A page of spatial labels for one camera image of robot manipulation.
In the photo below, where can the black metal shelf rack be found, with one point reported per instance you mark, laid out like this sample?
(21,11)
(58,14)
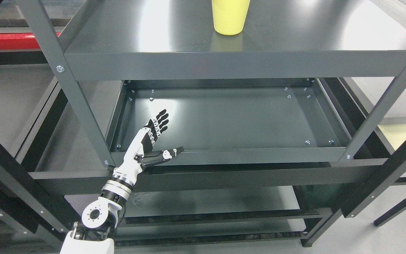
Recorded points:
(324,192)

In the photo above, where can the red metal beam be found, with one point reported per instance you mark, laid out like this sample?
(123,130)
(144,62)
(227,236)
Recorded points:
(10,41)

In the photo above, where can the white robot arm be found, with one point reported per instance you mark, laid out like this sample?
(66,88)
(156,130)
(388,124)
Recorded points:
(97,218)

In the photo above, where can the yellow plastic cup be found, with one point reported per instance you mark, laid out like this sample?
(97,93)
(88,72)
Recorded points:
(229,16)

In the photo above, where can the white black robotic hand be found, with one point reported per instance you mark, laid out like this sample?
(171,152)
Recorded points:
(140,153)

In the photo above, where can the grey metal shelf unit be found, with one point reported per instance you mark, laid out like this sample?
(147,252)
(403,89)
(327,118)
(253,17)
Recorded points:
(310,80)

